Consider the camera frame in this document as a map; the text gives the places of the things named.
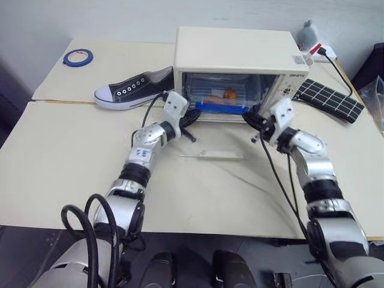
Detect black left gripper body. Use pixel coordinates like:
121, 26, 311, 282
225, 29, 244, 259
179, 107, 201, 130

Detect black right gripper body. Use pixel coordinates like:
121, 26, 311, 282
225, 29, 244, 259
247, 107, 274, 139

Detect clear food container blue rim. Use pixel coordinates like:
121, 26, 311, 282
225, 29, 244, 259
194, 85, 252, 115

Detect glass toaster oven door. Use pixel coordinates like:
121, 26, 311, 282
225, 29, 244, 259
175, 119, 245, 163

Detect cream toaster oven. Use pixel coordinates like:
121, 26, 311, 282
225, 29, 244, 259
173, 26, 307, 124

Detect black and white canvas sneaker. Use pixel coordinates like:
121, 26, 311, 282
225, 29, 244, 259
94, 65, 175, 111

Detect white power strip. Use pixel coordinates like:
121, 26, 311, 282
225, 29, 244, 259
299, 43, 338, 64

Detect grey plush toy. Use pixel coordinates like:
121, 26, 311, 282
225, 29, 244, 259
296, 19, 320, 49

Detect clear plastic bag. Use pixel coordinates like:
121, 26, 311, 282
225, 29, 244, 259
358, 74, 384, 133

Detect black object beside table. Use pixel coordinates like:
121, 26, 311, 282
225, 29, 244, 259
350, 43, 384, 91

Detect blue tape roll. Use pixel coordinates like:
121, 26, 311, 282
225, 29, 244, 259
62, 48, 95, 68

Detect dark rounded shape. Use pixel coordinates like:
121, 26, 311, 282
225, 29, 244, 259
211, 249, 259, 288
140, 251, 178, 288

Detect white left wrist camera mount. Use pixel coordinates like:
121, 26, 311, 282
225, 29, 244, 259
163, 91, 190, 139

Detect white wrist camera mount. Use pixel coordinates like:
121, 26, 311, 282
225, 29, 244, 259
163, 91, 190, 139
268, 97, 294, 145

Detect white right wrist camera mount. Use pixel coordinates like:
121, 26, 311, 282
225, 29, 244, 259
268, 97, 294, 145

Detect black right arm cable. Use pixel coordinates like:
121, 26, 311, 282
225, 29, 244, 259
258, 131, 340, 288

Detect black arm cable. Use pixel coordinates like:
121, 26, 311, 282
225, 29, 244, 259
61, 91, 169, 288
258, 131, 340, 288

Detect black power plug cable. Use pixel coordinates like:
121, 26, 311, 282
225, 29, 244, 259
317, 47, 355, 97

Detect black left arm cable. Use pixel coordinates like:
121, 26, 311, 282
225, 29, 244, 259
61, 91, 169, 288

